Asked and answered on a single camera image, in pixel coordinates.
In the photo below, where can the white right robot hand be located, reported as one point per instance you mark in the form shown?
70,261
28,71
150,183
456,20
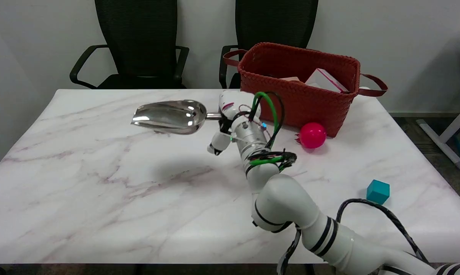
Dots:
230,105

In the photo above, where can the stainless steel scoop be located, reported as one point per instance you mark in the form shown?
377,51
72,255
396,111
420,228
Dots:
168,116

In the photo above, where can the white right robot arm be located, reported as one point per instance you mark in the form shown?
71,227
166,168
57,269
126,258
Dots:
287,202

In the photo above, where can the red woven basket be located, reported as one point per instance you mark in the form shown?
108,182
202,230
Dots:
302,101

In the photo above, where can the pink toy pomegranate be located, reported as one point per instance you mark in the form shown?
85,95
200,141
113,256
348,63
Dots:
312,135

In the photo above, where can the black mesh office chair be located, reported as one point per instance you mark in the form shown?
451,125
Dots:
138,38
275,23

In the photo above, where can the white pink box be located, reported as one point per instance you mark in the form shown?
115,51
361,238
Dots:
323,81

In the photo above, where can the teal cube block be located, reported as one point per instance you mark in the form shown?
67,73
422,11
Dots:
378,191

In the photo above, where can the white side desk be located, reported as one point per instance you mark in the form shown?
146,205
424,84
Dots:
449,130

